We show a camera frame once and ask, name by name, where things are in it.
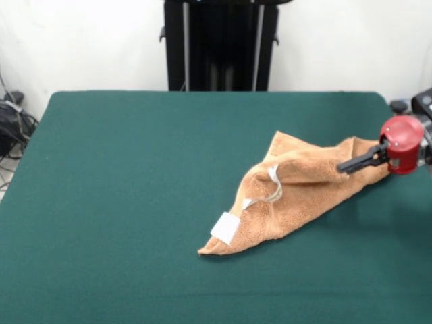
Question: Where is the tangle of black cables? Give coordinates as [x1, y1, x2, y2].
[0, 101, 40, 163]

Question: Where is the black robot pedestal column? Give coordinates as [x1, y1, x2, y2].
[159, 0, 281, 92]

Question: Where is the tan terry towel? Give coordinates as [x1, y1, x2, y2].
[197, 130, 392, 257]

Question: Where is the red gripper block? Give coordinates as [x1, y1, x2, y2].
[336, 115, 425, 176]

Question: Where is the black pedestal caster foot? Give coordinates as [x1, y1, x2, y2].
[389, 100, 412, 114]
[3, 90, 25, 104]

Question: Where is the dark green table cloth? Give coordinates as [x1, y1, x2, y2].
[0, 90, 432, 324]

